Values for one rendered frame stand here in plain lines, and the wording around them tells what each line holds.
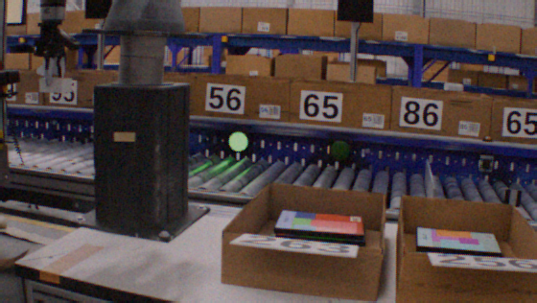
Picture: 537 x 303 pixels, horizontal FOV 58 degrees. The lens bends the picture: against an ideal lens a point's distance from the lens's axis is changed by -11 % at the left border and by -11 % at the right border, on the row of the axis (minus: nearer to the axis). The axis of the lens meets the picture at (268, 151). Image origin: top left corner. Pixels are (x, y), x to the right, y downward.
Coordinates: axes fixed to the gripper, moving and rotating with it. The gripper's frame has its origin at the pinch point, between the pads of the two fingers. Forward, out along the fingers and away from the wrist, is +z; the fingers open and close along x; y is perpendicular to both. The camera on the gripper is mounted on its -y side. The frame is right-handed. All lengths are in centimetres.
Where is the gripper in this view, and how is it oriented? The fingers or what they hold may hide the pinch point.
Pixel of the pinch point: (56, 81)
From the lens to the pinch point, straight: 179.5
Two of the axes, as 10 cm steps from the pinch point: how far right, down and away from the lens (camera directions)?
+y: -9.6, -0.9, 2.5
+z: -0.4, 9.8, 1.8
